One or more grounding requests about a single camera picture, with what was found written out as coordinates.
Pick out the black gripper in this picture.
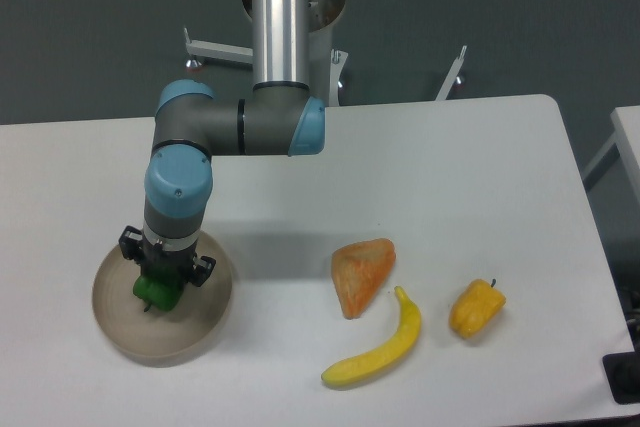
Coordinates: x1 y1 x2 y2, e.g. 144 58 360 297
118 226 216 287

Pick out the green bell pepper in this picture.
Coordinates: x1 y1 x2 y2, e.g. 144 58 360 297
132 275 185 312

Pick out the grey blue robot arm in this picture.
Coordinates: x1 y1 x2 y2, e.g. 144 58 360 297
119 0 325 286

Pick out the beige round plate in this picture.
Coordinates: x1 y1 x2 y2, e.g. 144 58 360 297
92 232 233 366

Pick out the yellow bell pepper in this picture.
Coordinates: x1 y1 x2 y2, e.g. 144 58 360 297
448 279 506 339

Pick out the orange triangular bread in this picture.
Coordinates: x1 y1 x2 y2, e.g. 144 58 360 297
331 238 396 320

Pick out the yellow banana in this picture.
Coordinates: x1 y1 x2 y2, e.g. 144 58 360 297
321 286 422 389

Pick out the black device at edge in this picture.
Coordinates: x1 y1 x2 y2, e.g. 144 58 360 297
602 351 640 405

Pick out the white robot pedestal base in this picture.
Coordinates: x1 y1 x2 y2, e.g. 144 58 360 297
180 0 468 107

